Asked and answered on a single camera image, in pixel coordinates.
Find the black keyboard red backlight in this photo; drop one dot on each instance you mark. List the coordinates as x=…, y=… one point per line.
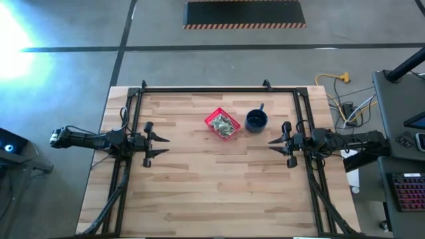
x=410, y=192

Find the black keyboard desk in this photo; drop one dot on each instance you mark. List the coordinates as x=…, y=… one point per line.
x=398, y=225

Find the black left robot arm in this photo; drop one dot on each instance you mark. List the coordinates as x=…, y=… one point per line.
x=86, y=140

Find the black mat orange striped edges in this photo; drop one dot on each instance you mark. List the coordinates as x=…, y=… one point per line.
x=244, y=13

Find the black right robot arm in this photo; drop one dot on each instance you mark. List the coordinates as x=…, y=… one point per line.
x=358, y=141

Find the black device blue light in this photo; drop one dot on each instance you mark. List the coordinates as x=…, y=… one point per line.
x=8, y=146

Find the black desk brace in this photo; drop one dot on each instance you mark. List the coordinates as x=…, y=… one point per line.
x=358, y=163

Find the green white sweetener packet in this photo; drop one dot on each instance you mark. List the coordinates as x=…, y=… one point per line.
x=220, y=129
x=217, y=120
x=225, y=123
x=229, y=132

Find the dark blue ceramic mug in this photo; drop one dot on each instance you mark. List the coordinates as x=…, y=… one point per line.
x=256, y=121

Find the black power strip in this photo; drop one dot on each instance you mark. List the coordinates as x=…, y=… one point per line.
x=348, y=111

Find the black monitor stand pole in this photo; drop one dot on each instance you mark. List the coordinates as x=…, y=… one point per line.
x=406, y=66

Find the computer monitor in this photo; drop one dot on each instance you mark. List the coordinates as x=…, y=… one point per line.
x=416, y=122

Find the smartphone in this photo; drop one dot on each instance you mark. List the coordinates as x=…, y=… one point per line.
x=421, y=141

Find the white round cap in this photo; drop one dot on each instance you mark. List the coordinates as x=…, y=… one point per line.
x=355, y=190

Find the desk caster wheel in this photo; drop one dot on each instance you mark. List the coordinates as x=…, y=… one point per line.
x=384, y=225

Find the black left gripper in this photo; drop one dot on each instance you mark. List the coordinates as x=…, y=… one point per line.
x=139, y=145

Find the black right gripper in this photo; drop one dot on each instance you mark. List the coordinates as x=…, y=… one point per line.
x=296, y=145

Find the small black pad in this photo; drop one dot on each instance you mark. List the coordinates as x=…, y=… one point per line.
x=404, y=141

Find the red plastic mesh basket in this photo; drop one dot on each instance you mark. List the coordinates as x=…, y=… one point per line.
x=229, y=116

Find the white paper sheet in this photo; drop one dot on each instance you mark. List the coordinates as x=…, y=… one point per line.
x=353, y=177

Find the grey desk top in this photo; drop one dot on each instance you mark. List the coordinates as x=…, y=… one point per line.
x=398, y=96

